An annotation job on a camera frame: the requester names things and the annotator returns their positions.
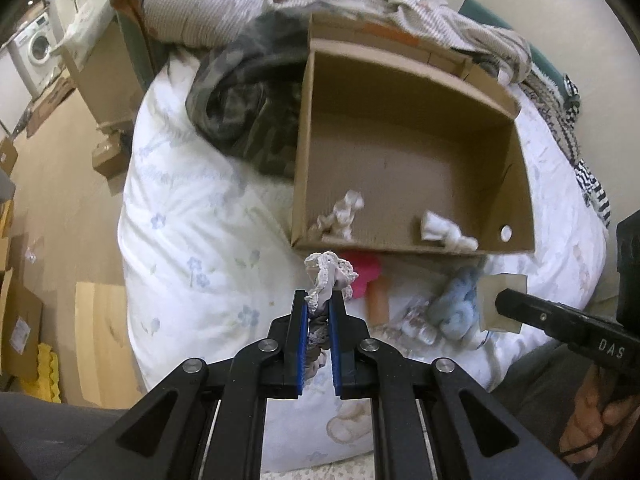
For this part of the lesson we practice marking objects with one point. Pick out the person's right hand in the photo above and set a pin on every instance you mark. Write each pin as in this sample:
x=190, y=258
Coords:
x=592, y=415

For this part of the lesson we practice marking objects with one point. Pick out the white washing machine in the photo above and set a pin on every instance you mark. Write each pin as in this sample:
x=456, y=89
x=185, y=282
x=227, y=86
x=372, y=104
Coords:
x=34, y=45

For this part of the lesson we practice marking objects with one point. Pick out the white knotted sock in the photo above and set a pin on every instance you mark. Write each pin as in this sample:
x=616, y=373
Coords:
x=342, y=217

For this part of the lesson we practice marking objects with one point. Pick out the light blue fluffy cloth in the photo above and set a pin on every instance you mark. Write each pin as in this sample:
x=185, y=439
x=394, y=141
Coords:
x=457, y=305

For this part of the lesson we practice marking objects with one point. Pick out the small cardboard box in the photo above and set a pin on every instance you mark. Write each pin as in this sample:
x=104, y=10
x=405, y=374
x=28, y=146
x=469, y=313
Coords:
x=109, y=155

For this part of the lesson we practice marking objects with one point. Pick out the yellow foam mat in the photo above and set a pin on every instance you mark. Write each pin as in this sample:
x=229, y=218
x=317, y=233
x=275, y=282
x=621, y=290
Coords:
x=42, y=372

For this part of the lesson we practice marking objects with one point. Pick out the beige foam block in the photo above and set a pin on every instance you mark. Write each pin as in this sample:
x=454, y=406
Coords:
x=500, y=305

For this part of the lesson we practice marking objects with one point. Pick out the tall cardboard box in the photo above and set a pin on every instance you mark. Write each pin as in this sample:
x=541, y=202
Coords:
x=107, y=80

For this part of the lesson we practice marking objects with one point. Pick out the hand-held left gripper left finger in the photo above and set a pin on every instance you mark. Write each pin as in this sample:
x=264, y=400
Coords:
x=301, y=332

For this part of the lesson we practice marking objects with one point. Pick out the camouflage cloth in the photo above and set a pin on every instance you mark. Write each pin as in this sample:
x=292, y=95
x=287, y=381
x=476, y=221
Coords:
x=245, y=105

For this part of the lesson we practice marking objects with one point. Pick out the black white striped cloth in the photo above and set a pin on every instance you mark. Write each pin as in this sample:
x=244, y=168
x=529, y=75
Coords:
x=585, y=155

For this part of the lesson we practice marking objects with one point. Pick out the person's grey trouser leg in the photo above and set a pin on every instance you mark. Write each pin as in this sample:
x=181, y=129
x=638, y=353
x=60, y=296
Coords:
x=540, y=385

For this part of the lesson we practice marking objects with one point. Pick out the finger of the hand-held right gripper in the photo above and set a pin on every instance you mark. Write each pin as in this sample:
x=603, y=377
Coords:
x=525, y=310

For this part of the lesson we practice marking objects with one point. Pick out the white floral bed blanket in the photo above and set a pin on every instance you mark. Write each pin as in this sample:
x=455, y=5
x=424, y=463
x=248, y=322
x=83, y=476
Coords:
x=210, y=240

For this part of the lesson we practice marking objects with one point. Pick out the patterned small sock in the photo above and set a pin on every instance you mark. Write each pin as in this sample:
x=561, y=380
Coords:
x=417, y=322

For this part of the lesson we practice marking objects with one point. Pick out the flat cardboard sheet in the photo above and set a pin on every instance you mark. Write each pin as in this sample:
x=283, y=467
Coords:
x=20, y=332

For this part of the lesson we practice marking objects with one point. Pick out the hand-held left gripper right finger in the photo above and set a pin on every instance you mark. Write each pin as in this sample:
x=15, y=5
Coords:
x=335, y=340

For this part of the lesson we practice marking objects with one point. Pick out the white lace cloth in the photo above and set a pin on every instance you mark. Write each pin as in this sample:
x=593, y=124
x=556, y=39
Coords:
x=327, y=272

